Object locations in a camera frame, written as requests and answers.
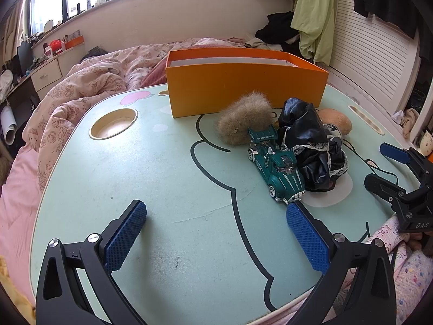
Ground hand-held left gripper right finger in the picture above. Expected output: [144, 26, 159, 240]
[286, 201, 397, 325]

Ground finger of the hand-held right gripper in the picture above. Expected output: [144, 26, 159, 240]
[364, 173, 411, 205]
[379, 142, 433, 190]

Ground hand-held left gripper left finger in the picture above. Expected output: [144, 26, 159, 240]
[35, 199, 147, 325]

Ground orange cardboard box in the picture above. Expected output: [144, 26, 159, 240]
[165, 48, 329, 118]

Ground person's right forearm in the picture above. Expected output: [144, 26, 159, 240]
[389, 244, 433, 325]

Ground green cartoon desktop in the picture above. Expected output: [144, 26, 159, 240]
[30, 81, 420, 322]

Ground person's right hand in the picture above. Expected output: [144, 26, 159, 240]
[408, 232, 433, 256]

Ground cream cloth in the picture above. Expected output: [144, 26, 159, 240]
[392, 108, 420, 139]

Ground pink printed pajama pants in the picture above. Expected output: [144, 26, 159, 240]
[318, 217, 406, 325]

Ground silver metal object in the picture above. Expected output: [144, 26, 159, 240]
[323, 125, 344, 143]

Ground tan round plush pad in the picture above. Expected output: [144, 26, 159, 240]
[318, 108, 353, 135]

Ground green toy car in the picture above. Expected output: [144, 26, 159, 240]
[247, 125, 307, 204]

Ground black lace-trimmed garment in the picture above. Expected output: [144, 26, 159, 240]
[277, 97, 350, 193]

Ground white slatted wardrobe door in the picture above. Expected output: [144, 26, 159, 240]
[326, 7, 422, 116]

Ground yellow cloth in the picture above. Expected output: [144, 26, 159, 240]
[0, 257, 36, 325]

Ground furry tan plush item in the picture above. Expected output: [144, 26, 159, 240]
[216, 91, 273, 146]

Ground black hanging garment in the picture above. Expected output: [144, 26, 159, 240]
[353, 0, 433, 61]

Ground pink floral duvet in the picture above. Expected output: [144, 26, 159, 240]
[25, 37, 251, 193]

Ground light green garment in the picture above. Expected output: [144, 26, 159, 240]
[291, 0, 339, 65]

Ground rolled white paper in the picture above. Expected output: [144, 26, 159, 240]
[0, 106, 17, 144]

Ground black clothes pile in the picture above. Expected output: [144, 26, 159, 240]
[255, 11, 301, 46]

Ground white drawer cabinet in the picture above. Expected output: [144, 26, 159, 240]
[30, 56, 63, 92]

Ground dark grey folded cloth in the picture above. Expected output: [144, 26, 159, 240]
[81, 47, 109, 62]

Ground orange storage tray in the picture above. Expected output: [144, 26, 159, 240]
[64, 35, 83, 50]

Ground black monitor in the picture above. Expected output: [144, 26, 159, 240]
[17, 41, 34, 75]

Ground beige curtain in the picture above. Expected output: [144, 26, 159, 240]
[0, 0, 31, 61]

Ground black cable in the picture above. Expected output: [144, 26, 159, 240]
[342, 139, 400, 185]

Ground red corduroy pillow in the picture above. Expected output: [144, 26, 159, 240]
[140, 63, 168, 89]

